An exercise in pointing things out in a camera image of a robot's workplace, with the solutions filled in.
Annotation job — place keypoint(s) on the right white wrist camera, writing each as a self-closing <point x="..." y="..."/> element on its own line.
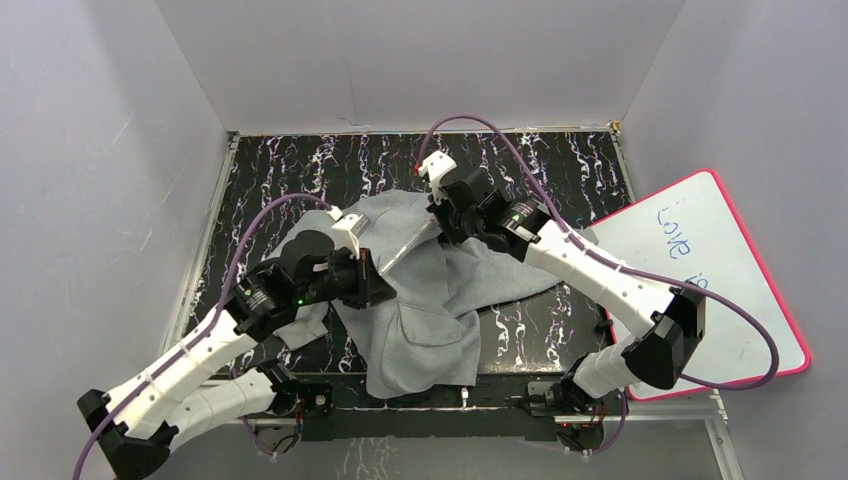
<point x="433" y="169"/>

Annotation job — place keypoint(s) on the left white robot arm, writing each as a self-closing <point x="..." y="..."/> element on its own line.
<point x="140" y="423"/>

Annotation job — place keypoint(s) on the grey zip-up jacket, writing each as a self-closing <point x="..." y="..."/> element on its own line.
<point x="429" y="334"/>

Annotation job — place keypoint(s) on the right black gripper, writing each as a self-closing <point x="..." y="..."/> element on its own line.
<point x="440" y="210"/>

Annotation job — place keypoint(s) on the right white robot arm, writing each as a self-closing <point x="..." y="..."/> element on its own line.
<point x="665" y="324"/>

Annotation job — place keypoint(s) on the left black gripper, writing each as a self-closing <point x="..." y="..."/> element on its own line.
<point x="370" y="281"/>

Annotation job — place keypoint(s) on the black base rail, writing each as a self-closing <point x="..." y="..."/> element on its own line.
<point x="531" y="407"/>

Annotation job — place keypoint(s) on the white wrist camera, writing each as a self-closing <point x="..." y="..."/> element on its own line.
<point x="346" y="229"/>
<point x="433" y="169"/>

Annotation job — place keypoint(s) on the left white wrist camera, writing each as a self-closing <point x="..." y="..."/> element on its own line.
<point x="346" y="229"/>

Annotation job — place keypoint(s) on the aluminium table frame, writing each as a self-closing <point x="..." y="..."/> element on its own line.
<point x="399" y="293"/>

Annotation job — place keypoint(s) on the pink-framed whiteboard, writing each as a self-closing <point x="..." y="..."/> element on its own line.
<point x="692" y="231"/>

